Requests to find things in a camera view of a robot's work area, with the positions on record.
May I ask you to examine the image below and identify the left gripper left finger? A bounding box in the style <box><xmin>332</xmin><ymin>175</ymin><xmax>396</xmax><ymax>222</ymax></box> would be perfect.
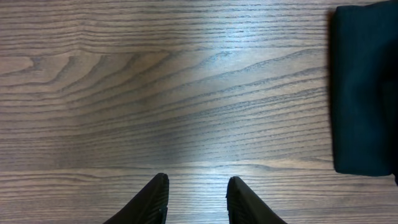
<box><xmin>104</xmin><ymin>173</ymin><xmax>169</xmax><ymax>224</ymax></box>

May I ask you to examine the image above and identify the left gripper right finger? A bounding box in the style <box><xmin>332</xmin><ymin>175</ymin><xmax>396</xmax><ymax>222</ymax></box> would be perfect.
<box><xmin>226</xmin><ymin>176</ymin><xmax>287</xmax><ymax>224</ymax></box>

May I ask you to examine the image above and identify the black t-shirt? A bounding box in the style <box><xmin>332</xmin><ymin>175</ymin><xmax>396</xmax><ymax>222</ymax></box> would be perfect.
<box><xmin>329</xmin><ymin>1</ymin><xmax>397</xmax><ymax>176</ymax></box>

